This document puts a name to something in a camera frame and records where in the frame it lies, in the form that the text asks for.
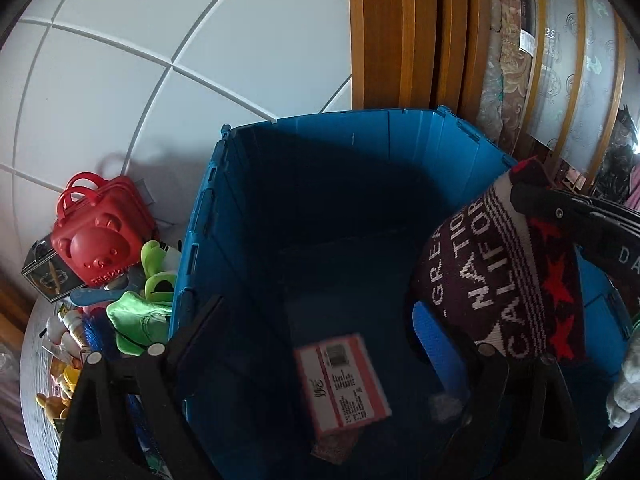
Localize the dark knit California beanie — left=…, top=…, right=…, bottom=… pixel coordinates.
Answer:
left=418, top=158, right=586, bottom=361

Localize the grey plush toy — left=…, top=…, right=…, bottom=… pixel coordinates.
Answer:
left=606, top=328, right=640, bottom=428

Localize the blue furry toy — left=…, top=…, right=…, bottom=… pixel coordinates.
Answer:
left=82, top=308, right=120, bottom=361

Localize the striped grey table cloth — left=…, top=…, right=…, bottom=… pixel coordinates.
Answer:
left=18, top=299, right=64, bottom=480

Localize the green frog plush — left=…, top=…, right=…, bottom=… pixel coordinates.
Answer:
left=106, top=240, right=181, bottom=356

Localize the rolled patterned carpet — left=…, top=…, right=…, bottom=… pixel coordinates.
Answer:
left=476, top=0, right=537, bottom=154

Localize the black gift bag box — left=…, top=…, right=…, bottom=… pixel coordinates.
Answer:
left=21, top=235, right=85, bottom=304

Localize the pink white barcode box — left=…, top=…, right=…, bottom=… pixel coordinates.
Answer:
left=295, top=334, right=392, bottom=438

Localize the red bear mini suitcase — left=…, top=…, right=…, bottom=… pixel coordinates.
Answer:
left=51, top=171, right=160, bottom=286

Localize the blue plastic storage crate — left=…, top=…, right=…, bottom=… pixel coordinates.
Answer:
left=171, top=108, right=631, bottom=479

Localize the wooden door frame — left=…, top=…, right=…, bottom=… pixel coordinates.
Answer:
left=349, top=0, right=490, bottom=122

